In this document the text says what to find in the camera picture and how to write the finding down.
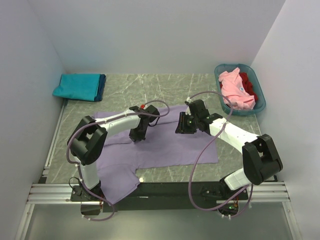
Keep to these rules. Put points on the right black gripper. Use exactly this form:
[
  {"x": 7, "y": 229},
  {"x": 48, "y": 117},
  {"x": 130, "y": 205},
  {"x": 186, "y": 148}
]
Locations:
[{"x": 182, "y": 128}]

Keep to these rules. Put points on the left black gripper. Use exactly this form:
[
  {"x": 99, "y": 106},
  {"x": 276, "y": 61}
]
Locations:
[{"x": 137, "y": 137}]

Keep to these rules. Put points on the purple t shirt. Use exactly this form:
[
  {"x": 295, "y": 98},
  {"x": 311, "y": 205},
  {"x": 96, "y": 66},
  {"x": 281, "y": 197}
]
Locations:
[{"x": 162, "y": 147}]

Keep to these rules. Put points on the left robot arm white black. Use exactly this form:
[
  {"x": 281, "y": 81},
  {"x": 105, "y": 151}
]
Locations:
[{"x": 86, "y": 144}]

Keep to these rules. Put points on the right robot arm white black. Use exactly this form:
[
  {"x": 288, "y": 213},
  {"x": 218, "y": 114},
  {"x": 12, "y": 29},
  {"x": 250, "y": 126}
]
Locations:
[{"x": 260, "y": 158}]

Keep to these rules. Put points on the folded dark blue t shirt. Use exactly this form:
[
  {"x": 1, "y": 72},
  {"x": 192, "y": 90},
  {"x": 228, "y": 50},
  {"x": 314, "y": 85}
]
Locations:
[{"x": 100, "y": 88}]

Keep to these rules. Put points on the pink t shirt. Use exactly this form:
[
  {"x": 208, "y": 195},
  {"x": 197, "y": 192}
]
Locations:
[{"x": 232, "y": 87}]

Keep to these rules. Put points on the teal plastic basket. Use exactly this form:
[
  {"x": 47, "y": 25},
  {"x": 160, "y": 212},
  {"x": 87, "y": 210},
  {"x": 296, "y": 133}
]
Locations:
[{"x": 260, "y": 104}]

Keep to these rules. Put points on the black base beam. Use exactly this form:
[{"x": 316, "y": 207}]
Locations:
[{"x": 174, "y": 196}]

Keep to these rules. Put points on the folded teal t shirt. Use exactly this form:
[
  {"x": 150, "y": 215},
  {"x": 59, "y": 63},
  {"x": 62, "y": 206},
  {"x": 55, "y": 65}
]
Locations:
[{"x": 78, "y": 87}]

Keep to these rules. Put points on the red t shirt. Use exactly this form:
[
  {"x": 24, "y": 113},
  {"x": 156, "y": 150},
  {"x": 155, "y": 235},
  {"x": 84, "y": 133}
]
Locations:
[{"x": 247, "y": 85}]

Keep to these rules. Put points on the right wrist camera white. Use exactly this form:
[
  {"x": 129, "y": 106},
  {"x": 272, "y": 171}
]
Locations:
[{"x": 188, "y": 101}]

